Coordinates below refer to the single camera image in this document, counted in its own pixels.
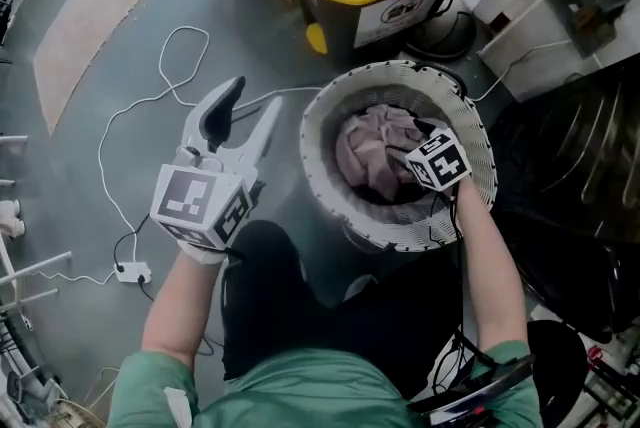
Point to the person's black trousers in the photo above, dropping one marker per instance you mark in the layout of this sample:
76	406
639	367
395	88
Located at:
280	306

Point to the long cardboard floor sheet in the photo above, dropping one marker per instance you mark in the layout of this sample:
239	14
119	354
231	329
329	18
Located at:
95	16

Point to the person's green shirt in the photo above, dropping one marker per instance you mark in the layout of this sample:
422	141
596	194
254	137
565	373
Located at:
310	396

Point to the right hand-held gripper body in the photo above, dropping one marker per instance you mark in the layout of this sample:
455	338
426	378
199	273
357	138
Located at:
442	161

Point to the person's left hand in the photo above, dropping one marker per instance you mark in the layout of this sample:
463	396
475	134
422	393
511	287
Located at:
197	158

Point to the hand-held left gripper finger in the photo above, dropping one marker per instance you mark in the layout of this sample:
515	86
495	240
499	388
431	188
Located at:
265	131
220	116

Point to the person's right forearm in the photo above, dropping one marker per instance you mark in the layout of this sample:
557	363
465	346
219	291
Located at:
490	266

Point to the black washing machine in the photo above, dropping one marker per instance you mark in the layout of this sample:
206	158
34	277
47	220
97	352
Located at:
550	141

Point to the pink striped clothes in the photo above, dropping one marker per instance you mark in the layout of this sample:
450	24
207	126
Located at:
370	151

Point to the person's left forearm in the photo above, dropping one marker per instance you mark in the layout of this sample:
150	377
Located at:
180	301

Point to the white table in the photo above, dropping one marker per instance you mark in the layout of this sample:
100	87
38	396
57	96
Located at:
35	266

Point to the white power strip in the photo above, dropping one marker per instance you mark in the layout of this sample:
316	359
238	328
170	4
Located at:
131	272

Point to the white laundry basket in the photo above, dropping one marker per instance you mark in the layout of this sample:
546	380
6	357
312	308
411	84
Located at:
400	76

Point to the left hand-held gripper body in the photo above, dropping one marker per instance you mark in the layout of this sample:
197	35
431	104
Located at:
200	196

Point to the grey dustpan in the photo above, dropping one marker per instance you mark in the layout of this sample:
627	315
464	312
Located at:
580	11

